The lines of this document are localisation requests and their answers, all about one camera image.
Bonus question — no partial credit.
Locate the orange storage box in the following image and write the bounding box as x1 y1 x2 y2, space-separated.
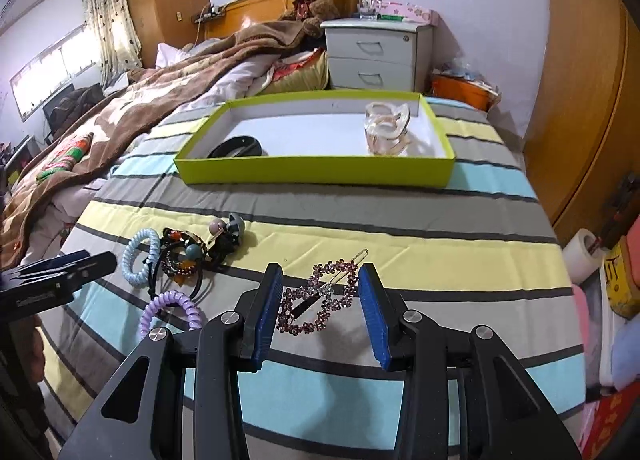
431 74 493 112

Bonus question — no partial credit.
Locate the pink bead hair pin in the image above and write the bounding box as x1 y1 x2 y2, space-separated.
202 221 226 246

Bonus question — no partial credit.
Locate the wooden sliding wardrobe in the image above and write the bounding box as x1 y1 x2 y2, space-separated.
522 0 640 246

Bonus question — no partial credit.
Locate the green cardboard box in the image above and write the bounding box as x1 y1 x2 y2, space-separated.
173 92 457 187

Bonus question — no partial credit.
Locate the window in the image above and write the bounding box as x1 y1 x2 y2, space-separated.
9 23 106 123

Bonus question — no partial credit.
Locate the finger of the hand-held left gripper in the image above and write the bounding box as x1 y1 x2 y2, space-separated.
0 250 92 286
0 252 117 317

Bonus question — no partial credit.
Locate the tall wooden wardrobe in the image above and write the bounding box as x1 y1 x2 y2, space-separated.
120 0 211 68

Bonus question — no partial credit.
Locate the pink floral box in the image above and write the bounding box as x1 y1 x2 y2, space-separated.
382 0 440 25

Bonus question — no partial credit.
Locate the black hair band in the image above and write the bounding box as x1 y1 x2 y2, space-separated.
206 135 268 159

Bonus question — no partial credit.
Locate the wooden headboard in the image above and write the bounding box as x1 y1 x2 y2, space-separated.
206 0 357 41

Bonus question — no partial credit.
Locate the yellow red pillow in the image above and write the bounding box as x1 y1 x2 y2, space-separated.
262 48 331 96

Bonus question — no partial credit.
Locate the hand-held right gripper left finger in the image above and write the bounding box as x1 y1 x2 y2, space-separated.
57 263 285 460

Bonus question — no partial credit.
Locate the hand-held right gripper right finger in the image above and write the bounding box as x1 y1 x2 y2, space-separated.
358 263 583 460

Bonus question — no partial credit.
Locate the dark cloth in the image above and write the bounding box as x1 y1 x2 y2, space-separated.
42 83 106 136

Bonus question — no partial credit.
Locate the black power strip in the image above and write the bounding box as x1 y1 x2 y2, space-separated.
192 4 226 24

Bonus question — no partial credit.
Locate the striped bed sheet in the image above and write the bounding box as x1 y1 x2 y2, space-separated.
37 95 586 460

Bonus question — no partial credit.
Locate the brown blanket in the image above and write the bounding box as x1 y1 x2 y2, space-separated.
0 19 321 271

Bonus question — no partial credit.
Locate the purple spiral hair tie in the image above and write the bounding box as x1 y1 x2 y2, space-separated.
141 291 207 339

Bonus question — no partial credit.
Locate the blue spiral hair tie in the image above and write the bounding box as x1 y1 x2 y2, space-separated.
121 229 163 287

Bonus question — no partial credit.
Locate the pink rhinestone hair clip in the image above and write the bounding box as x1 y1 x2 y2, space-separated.
276 249 370 336

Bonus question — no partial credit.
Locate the yellow tin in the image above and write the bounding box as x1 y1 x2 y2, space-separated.
602 235 640 321

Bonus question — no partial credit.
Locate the black hair tie teal bead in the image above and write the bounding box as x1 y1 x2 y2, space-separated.
148 243 213 302

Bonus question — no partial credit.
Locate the dotted curtain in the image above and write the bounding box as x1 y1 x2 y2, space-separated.
81 0 143 86

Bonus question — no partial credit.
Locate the white nightstand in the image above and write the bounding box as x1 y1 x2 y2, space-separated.
320 18 435 94

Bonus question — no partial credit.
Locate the white paper roll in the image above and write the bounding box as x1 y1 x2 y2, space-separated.
561 229 603 286

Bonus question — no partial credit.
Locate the black grey claw clip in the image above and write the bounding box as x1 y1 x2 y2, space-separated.
207 213 246 268

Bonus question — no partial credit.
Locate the clear hair claw clip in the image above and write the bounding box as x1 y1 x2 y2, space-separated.
363 101 416 157

